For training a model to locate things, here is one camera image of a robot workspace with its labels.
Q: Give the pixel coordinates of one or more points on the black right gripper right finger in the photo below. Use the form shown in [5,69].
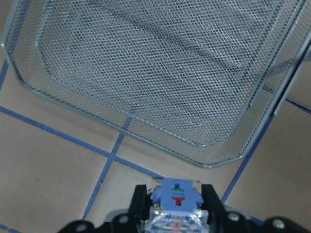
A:
[221,220]

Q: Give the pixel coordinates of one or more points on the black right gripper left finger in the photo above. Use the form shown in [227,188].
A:
[130,220]

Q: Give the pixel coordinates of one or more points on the red emergency stop button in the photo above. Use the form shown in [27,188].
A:
[176,207]

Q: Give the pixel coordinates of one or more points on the silver wire mesh shelf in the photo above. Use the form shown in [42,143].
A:
[196,78]

